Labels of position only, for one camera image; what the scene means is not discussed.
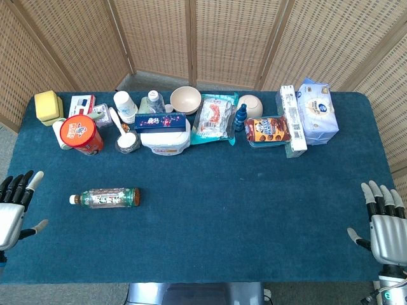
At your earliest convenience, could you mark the clear water bottle white cap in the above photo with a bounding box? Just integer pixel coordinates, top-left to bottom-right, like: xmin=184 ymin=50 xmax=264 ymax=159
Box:
xmin=138 ymin=90 xmax=167 ymax=115

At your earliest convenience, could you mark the blue spray bottle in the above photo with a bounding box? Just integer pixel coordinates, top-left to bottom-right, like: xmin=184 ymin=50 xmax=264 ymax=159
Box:
xmin=233 ymin=103 xmax=249 ymax=133

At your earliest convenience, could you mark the white blue tissue pack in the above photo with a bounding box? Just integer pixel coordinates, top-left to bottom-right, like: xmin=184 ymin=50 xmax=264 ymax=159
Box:
xmin=296 ymin=78 xmax=340 ymax=146

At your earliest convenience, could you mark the brown cookie pack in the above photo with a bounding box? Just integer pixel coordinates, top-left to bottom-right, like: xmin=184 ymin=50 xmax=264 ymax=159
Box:
xmin=244 ymin=116 xmax=292 ymax=143

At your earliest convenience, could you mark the stack of white paper cups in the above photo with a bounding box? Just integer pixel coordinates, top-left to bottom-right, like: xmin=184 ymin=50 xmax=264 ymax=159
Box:
xmin=113 ymin=90 xmax=139 ymax=125

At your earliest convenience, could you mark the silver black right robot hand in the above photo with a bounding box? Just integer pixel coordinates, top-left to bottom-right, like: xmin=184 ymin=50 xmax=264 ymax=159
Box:
xmin=347 ymin=180 xmax=407 ymax=267

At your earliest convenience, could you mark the yellow green sponge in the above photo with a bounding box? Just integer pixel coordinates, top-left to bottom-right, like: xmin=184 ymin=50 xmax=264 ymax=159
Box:
xmin=34 ymin=90 xmax=65 ymax=127

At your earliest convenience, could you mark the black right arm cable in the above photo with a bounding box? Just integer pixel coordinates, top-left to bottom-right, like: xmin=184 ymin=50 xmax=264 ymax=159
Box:
xmin=360 ymin=287 xmax=382 ymax=305

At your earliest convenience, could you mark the white detergent tub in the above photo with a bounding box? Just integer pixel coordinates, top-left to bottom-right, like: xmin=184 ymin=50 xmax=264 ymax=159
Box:
xmin=139 ymin=119 xmax=192 ymax=156

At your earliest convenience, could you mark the green tea bottle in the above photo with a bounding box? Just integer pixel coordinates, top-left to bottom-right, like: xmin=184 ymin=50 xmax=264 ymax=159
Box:
xmin=69 ymin=187 xmax=141 ymax=209

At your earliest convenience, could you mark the blue table cloth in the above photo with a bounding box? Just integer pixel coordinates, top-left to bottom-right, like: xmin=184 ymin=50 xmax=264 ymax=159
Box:
xmin=0 ymin=90 xmax=398 ymax=285

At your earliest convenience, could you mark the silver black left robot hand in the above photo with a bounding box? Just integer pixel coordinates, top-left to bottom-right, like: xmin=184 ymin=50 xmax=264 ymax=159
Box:
xmin=0 ymin=170 xmax=49 ymax=252

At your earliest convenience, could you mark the teal clear snack bag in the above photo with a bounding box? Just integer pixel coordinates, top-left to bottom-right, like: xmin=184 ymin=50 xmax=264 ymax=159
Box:
xmin=190 ymin=93 xmax=240 ymax=146

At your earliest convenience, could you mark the beige bowl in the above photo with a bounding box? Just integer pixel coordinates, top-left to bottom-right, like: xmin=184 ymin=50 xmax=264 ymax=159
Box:
xmin=170 ymin=86 xmax=202 ymax=116
xmin=237 ymin=94 xmax=264 ymax=119

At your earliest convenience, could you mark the pale green tissue box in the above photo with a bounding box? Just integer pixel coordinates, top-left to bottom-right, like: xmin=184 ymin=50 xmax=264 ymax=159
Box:
xmin=275 ymin=91 xmax=308 ymax=159

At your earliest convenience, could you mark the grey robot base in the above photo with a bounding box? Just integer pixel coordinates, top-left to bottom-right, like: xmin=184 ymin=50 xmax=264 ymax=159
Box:
xmin=127 ymin=281 xmax=265 ymax=305

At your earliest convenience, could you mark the navy blue long box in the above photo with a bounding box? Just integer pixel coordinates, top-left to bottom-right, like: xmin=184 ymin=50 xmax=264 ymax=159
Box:
xmin=134 ymin=112 xmax=187 ymax=134

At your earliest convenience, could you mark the white long carton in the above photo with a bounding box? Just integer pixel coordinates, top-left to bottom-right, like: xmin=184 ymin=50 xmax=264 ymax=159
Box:
xmin=279 ymin=85 xmax=308 ymax=152

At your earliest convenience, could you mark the red white small box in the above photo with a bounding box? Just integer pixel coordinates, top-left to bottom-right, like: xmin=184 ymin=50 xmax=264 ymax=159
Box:
xmin=68 ymin=94 xmax=97 ymax=118

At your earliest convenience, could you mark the light green white roll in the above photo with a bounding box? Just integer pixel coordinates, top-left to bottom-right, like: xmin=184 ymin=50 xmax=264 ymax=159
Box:
xmin=52 ymin=118 xmax=74 ymax=151

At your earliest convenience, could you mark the red snack canister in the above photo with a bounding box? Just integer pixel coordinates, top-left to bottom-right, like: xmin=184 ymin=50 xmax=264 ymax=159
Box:
xmin=59 ymin=114 xmax=105 ymax=156

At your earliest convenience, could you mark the woven wooden folding screen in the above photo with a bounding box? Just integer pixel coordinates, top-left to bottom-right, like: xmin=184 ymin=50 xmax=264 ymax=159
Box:
xmin=0 ymin=0 xmax=407 ymax=194

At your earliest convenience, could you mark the small clear plastic box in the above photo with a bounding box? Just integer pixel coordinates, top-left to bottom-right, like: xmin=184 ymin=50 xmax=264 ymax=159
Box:
xmin=92 ymin=103 xmax=114 ymax=128

